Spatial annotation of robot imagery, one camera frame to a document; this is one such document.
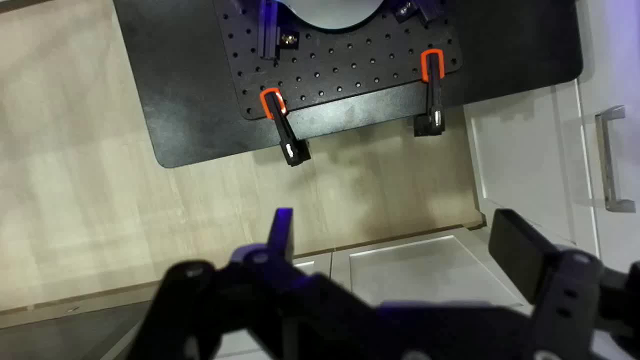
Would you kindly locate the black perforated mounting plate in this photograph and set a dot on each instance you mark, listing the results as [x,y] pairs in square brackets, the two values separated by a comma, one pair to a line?
[346,66]

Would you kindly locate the white low cabinet top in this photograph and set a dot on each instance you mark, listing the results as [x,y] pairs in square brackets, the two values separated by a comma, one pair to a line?
[427,271]

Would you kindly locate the white cabinet door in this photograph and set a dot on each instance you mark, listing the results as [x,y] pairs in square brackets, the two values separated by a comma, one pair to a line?
[533,161]

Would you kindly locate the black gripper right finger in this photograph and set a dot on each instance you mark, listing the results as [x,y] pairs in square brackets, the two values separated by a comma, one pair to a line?
[521,247]

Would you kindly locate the black table platform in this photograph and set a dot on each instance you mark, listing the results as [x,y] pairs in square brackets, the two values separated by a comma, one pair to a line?
[180,81]

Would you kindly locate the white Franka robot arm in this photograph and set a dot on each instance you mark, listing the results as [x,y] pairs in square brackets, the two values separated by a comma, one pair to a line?
[332,12]

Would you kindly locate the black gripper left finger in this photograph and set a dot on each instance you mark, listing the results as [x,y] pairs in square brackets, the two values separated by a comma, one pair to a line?
[280,233]

